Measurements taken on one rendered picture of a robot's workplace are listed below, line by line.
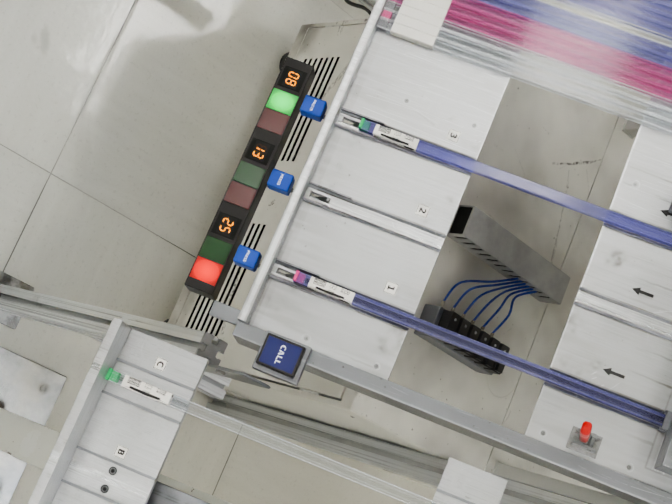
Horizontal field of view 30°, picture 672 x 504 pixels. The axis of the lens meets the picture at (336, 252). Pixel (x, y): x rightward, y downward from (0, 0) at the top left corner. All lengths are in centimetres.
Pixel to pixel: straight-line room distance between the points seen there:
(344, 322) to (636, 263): 38
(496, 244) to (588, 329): 40
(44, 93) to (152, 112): 22
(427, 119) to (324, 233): 20
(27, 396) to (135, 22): 69
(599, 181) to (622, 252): 59
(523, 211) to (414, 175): 47
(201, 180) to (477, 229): 67
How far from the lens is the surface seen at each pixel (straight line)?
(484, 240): 194
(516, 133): 205
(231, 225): 164
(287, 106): 168
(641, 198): 165
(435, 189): 163
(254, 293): 158
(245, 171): 165
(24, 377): 225
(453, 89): 167
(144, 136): 233
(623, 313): 161
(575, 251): 217
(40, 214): 223
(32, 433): 199
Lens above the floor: 200
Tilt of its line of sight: 50 degrees down
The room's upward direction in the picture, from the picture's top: 97 degrees clockwise
